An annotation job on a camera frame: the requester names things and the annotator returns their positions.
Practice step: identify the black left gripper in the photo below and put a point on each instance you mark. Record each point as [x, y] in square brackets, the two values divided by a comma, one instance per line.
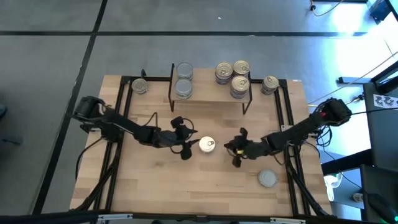
[183, 137]

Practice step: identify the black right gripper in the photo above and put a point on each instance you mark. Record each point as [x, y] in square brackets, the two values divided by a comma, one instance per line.
[241, 147]

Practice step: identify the large gold ringed can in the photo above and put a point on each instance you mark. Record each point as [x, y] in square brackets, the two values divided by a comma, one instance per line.
[267, 178]

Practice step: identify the Bumble Bee tuna can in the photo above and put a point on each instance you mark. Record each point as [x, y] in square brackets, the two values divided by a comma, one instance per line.
[185, 70]
[183, 87]

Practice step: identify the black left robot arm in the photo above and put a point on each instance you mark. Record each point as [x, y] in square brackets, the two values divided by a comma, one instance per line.
[136, 132]

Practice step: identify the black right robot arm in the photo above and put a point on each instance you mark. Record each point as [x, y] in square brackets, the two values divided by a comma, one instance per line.
[295, 130]

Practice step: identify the black table edge clamp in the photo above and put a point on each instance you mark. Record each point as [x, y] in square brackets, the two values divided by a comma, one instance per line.
[88, 128]

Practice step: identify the white plastic object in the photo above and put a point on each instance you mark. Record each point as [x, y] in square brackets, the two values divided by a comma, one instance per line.
[331, 186]

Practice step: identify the black diagonal beam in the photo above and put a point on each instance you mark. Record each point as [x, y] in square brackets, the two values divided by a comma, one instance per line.
[345, 161]

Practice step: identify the black floor stand foot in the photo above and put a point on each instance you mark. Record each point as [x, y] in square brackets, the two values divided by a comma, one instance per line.
[348, 80]

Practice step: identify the small round object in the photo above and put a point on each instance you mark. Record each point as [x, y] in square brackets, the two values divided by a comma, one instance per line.
[358, 197]

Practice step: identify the black desk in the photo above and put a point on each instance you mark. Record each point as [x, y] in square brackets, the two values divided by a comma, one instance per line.
[382, 140]

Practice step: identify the paper with black pattern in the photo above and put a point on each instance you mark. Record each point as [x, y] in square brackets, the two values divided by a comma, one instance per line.
[385, 101]

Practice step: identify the black rig beam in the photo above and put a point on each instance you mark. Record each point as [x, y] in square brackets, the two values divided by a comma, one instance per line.
[46, 218]

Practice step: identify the blue box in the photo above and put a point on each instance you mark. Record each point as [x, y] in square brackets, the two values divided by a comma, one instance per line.
[377, 7]

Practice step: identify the wooden shelf black metal frame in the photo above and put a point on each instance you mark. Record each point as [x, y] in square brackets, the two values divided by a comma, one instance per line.
[211, 93]

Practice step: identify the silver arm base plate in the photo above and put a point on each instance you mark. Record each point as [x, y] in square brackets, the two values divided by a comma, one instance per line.
[286, 127]

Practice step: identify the black metal table frame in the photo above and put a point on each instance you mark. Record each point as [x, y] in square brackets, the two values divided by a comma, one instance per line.
[158, 78]

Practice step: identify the small black post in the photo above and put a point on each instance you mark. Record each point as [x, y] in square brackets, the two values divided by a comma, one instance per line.
[143, 74]

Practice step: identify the silver bracket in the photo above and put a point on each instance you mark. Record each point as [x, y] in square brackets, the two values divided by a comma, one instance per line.
[115, 216]
[287, 220]

